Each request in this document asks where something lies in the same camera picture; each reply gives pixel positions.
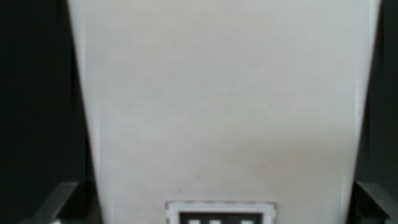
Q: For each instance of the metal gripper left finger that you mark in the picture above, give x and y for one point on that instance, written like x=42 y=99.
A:
x=47 y=214

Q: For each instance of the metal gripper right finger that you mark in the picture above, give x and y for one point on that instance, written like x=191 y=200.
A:
x=376 y=205

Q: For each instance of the white cabinet box with tags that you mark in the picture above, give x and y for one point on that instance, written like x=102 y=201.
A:
x=225 y=84

